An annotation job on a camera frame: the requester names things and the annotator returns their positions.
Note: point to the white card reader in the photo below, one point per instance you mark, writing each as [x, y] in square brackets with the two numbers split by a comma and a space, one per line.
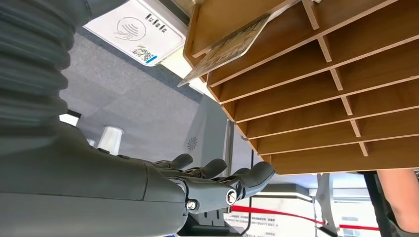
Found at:
[137, 32]

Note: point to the red barrier belt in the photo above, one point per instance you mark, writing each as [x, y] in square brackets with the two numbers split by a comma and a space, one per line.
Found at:
[284, 214]

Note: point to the chrome stanchion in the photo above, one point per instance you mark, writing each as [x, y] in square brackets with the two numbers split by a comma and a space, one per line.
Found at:
[325, 196]

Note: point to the person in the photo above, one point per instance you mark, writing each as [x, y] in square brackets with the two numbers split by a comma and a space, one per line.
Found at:
[376, 202]

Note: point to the room key card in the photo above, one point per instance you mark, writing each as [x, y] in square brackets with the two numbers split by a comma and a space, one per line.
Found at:
[226, 52]

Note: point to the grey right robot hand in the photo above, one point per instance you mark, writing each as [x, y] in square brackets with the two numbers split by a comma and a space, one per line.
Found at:
[82, 189]

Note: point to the wooden card organiser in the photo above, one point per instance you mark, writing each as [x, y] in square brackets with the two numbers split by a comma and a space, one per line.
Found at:
[311, 108]

